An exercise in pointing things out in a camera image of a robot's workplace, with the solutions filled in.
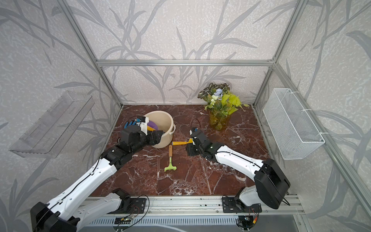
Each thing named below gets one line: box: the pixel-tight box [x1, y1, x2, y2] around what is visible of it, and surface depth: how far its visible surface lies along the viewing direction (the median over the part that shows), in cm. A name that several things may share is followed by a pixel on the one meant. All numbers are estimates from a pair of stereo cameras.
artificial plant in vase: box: [197, 83, 250, 131], surface depth 96 cm
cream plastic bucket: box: [145, 110, 176, 149], surface depth 93 cm
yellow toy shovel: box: [171, 137, 194, 146], surface depth 98 cm
